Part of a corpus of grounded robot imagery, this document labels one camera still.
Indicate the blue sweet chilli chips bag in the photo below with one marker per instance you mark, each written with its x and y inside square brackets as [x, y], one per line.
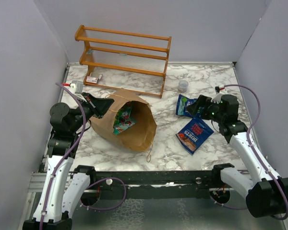
[194, 134]

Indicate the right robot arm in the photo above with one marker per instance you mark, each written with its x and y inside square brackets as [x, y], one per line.
[265, 191]

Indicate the small red white box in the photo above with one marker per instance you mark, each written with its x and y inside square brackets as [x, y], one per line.
[94, 78]

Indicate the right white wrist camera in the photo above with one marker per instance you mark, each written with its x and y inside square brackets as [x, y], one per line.
[220, 91]

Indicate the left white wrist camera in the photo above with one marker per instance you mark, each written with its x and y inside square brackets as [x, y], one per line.
[75, 87]

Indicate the small clear plastic cup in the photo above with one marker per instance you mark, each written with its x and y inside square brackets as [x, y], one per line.
[183, 86]

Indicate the green snack packet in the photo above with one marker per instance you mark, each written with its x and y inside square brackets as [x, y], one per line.
[123, 119]

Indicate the blue salt vinegar chips bag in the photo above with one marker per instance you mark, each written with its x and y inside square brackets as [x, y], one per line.
[181, 105]

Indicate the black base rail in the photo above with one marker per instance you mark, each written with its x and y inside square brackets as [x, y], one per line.
[152, 185]

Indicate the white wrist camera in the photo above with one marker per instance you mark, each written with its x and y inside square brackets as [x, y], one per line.
[75, 87]
[220, 91]

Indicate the wooden shelf rack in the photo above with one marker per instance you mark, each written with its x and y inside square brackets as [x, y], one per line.
[123, 56]

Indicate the brown paper bag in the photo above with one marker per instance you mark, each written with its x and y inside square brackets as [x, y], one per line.
[140, 136]

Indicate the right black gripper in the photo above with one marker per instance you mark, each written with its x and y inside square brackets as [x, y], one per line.
[203, 101]

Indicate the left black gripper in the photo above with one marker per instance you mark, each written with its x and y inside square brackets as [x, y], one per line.
[98, 106]

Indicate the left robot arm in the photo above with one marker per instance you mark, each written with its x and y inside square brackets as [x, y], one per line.
[59, 200]

